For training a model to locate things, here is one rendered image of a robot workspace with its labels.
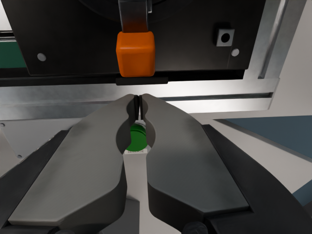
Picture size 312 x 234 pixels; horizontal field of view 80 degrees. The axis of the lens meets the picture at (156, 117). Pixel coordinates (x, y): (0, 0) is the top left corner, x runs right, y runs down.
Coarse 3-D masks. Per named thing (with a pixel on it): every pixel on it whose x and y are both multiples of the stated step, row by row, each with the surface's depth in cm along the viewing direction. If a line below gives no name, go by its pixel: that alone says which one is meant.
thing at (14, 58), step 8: (0, 8) 21; (0, 16) 22; (0, 24) 22; (8, 24) 22; (0, 32) 25; (8, 32) 25; (0, 40) 21; (8, 40) 21; (0, 48) 20; (8, 48) 21; (16, 48) 21; (0, 56) 21; (8, 56) 21; (16, 56) 21; (0, 64) 21; (8, 64) 21; (16, 64) 22; (24, 64) 22
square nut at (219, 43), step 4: (216, 28) 18; (220, 28) 18; (224, 28) 18; (228, 28) 18; (232, 28) 18; (216, 32) 18; (220, 32) 18; (224, 32) 18; (228, 32) 18; (232, 32) 18; (216, 36) 18; (220, 36) 18; (228, 36) 18; (232, 36) 18; (216, 40) 18; (220, 40) 18; (224, 40) 19; (228, 40) 18; (232, 40) 18; (216, 44) 18; (220, 44) 18; (224, 44) 18; (228, 44) 18
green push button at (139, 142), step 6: (132, 126) 25; (138, 126) 25; (132, 132) 25; (138, 132) 25; (144, 132) 25; (132, 138) 25; (138, 138) 25; (144, 138) 25; (132, 144) 26; (138, 144) 26; (144, 144) 26; (132, 150) 26; (138, 150) 26
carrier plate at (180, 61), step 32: (0, 0) 16; (32, 0) 16; (64, 0) 17; (224, 0) 17; (256, 0) 17; (32, 32) 18; (64, 32) 18; (96, 32) 18; (160, 32) 18; (192, 32) 19; (256, 32) 19; (32, 64) 19; (64, 64) 20; (96, 64) 20; (160, 64) 20; (192, 64) 20; (224, 64) 21
